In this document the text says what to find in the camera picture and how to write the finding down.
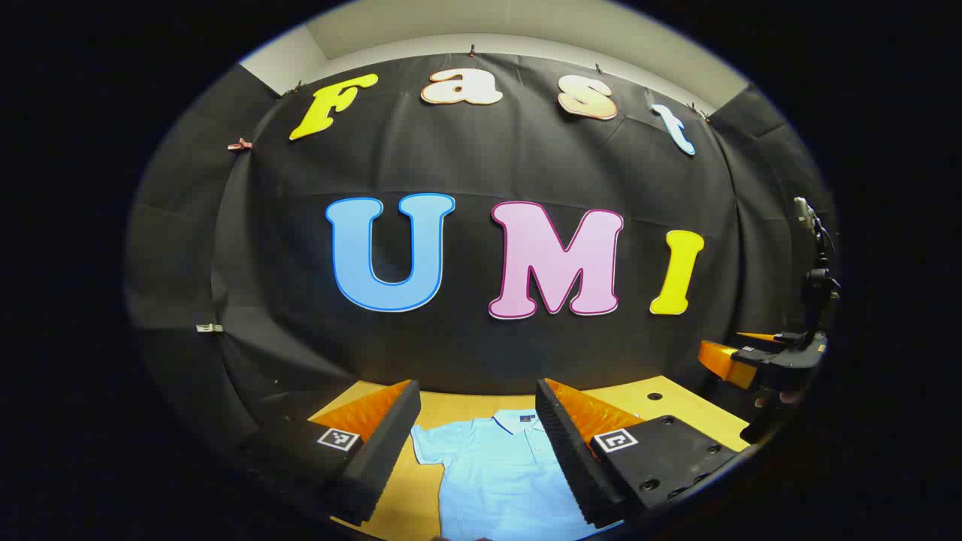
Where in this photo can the white cloth clip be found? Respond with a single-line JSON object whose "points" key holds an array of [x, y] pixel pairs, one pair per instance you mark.
{"points": [[209, 327]]}

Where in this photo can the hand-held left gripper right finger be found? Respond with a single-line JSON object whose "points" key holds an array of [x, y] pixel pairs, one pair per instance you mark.
{"points": [[564, 443]]}

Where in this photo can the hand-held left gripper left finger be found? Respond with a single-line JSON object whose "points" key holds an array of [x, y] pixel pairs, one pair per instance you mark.
{"points": [[383, 451]]}

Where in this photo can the light blue T-shirt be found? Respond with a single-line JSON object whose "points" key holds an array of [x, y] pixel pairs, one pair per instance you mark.
{"points": [[488, 481]]}

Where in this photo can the black backdrop cloth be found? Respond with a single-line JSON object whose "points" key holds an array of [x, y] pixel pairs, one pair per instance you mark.
{"points": [[466, 353]]}

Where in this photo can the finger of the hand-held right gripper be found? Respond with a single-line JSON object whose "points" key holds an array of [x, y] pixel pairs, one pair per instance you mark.
{"points": [[718, 359], [763, 337]]}

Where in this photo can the red cloth clip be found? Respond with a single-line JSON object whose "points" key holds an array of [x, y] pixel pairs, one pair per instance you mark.
{"points": [[239, 144]]}

